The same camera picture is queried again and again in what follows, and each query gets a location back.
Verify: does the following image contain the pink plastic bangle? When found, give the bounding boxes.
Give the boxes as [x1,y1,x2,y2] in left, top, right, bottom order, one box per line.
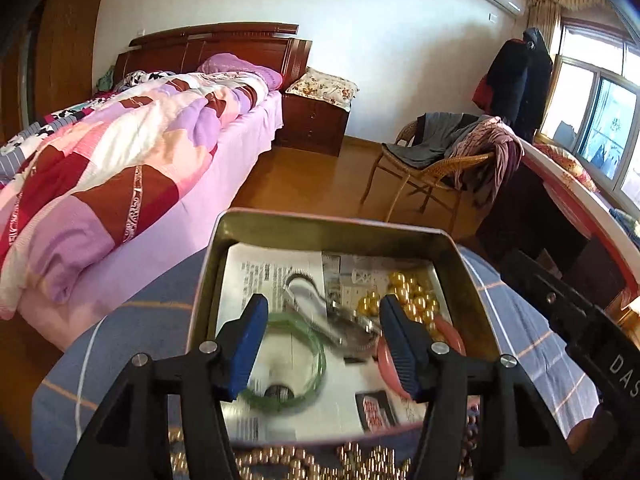
[374,314,468,401]

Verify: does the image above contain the white pearl necklace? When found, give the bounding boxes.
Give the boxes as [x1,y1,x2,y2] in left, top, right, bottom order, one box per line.
[167,426,417,480]

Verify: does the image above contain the gold bead necklace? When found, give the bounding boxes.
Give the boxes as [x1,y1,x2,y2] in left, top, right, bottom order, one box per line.
[356,270,444,340]

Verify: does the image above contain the green jade bangle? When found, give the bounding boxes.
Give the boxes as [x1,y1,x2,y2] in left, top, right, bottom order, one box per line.
[241,313,326,414]

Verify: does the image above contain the silver wrist watch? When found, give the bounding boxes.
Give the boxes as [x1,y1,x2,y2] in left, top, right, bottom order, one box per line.
[282,272,381,359]

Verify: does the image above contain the person's hand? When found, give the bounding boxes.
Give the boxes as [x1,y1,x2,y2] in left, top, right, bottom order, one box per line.
[566,404,618,464]

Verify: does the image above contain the blue plaid tablecloth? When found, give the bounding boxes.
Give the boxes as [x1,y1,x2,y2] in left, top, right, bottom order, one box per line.
[32,247,599,479]

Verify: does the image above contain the striped bedding by window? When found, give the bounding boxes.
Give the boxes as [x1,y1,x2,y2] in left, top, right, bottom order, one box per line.
[522,141,639,304]

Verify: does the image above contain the paper leaflet in tin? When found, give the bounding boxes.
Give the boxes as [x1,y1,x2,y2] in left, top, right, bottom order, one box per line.
[215,244,447,444]

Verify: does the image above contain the pink metal tin box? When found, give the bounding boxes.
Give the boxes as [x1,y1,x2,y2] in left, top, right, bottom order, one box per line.
[189,209,499,444]

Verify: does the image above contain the clothes draped on chair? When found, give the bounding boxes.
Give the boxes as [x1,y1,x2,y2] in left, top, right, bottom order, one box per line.
[384,112,525,202]

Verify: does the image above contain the wicker chair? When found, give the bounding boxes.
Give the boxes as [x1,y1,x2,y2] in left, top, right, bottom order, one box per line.
[360,112,492,232]

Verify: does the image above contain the wooden bed with headboard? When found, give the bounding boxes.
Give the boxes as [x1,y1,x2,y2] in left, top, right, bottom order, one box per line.
[1,22,310,349]

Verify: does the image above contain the patchwork pink quilt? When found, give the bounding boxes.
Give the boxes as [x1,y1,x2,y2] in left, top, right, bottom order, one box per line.
[1,72,273,320]

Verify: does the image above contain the hanging dark coats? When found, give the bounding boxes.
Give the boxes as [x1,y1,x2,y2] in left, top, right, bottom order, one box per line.
[472,27,553,143]

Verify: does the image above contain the beige curtain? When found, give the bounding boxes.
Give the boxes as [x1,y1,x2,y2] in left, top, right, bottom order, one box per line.
[526,0,612,55]

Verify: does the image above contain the dark wooden nightstand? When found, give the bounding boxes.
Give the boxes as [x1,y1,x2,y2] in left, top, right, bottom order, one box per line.
[274,93,349,157]

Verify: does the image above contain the purple pillow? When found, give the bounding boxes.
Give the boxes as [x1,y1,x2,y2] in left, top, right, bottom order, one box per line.
[198,53,283,91]

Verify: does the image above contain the floral cushion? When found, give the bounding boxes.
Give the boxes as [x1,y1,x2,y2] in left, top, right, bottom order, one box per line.
[285,67,359,113]

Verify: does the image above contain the wooden wardrobe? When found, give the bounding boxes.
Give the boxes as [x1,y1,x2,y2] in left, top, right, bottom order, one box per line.
[1,0,101,142]

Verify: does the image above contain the window with frame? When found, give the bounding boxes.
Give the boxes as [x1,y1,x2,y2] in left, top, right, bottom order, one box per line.
[539,18,639,214]

